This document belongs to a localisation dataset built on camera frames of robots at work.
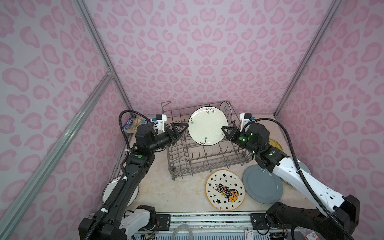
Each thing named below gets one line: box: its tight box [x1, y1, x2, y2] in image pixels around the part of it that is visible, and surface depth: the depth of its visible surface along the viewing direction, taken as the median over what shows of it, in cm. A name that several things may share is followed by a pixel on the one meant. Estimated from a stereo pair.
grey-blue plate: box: [242, 164, 284, 205], surface depth 83 cm
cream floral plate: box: [187, 106, 229, 146], surface depth 75 cm
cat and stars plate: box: [205, 169, 246, 212], surface depth 84 cm
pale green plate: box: [296, 158, 312, 175], surface depth 92 cm
